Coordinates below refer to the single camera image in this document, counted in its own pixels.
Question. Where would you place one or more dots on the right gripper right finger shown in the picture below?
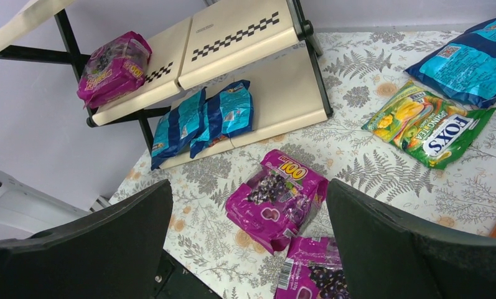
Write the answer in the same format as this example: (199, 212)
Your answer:
(389, 253)

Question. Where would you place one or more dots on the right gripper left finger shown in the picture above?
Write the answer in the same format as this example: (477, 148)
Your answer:
(111, 253)

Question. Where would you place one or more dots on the purple candy bag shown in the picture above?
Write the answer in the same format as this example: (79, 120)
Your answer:
(312, 269)
(277, 201)
(114, 70)

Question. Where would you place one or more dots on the green Fox's candy bag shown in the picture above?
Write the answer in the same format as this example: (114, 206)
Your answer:
(427, 127)

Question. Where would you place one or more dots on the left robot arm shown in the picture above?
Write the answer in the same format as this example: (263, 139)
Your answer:
(25, 208)

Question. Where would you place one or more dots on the blue candy bag shelf left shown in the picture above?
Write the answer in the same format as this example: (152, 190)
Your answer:
(177, 128)

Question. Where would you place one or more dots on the blue candy bag shelf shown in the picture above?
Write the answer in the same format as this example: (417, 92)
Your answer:
(177, 128)
(227, 114)

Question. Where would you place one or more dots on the blue candy bag shelf right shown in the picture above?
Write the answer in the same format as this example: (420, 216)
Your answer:
(227, 114)

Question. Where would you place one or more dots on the purple candy bag on shelf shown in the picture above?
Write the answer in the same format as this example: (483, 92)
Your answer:
(114, 70)

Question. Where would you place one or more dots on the blue candy bag on table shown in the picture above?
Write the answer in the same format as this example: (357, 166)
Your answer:
(464, 69)

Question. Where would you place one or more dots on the cream three-tier shelf rack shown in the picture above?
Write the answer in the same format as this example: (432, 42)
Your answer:
(269, 43)

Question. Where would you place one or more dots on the floral table cloth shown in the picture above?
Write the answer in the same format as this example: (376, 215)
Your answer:
(361, 72)

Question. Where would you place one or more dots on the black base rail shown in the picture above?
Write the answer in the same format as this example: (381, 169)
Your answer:
(173, 280)

